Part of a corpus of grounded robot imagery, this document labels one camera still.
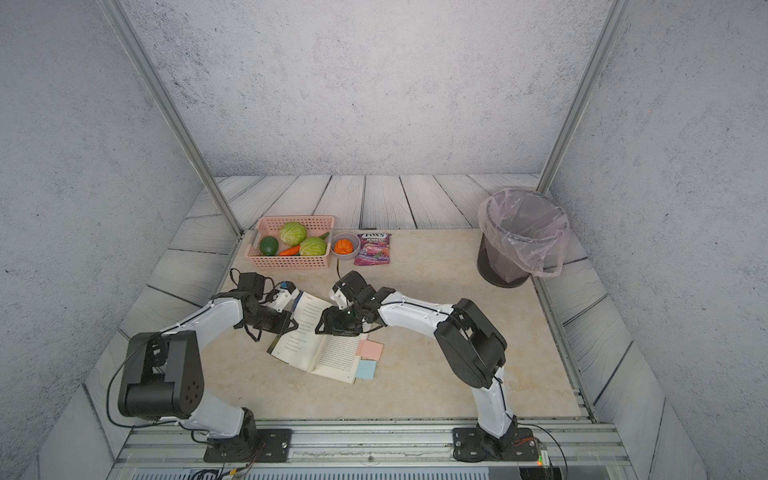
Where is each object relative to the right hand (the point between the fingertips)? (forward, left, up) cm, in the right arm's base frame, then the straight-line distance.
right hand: (322, 334), depth 82 cm
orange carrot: (+36, +18, -7) cm, 41 cm away
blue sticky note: (-6, -11, -9) cm, 16 cm away
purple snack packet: (+39, -11, -9) cm, 41 cm away
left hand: (+6, +10, -6) cm, 13 cm away
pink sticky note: (0, -12, -10) cm, 16 cm away
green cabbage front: (+35, +10, -3) cm, 36 cm away
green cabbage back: (+41, +18, -2) cm, 45 cm away
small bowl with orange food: (+36, -1, -4) cm, 36 cm away
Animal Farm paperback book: (-1, +6, -7) cm, 10 cm away
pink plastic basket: (+48, +30, -5) cm, 57 cm away
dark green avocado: (+38, +28, -5) cm, 47 cm away
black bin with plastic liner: (+35, -62, +3) cm, 71 cm away
